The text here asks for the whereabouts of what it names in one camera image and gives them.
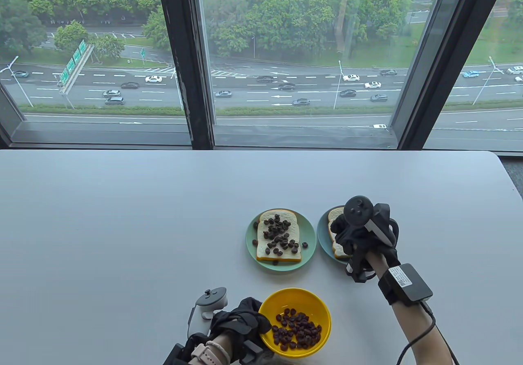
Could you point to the person's right hand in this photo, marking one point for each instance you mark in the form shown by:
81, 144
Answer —
347, 234

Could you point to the person's left hand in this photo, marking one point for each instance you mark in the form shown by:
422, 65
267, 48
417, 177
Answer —
241, 320

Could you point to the white toast slice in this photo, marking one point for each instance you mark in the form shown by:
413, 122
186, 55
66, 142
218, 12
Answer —
265, 222
336, 211

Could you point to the yellow bowl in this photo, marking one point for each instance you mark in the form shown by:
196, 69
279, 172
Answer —
286, 297

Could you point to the pile of dark cranberries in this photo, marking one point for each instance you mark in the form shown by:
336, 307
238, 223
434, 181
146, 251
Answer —
298, 328

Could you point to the person's left forearm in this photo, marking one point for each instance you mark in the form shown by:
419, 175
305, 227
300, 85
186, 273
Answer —
222, 340

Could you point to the person's right forearm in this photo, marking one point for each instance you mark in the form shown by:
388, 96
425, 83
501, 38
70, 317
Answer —
412, 332

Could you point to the grey tracking controller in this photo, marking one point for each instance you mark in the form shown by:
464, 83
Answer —
358, 212
210, 299

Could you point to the black wrist sensor box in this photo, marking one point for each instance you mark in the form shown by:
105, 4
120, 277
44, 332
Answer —
175, 357
408, 285

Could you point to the green plate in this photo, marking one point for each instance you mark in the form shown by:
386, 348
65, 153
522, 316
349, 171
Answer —
250, 238

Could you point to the green road sign gantry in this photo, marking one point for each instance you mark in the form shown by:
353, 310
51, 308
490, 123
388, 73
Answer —
76, 57

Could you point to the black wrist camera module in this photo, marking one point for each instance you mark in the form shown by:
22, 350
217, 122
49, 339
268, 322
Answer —
251, 354

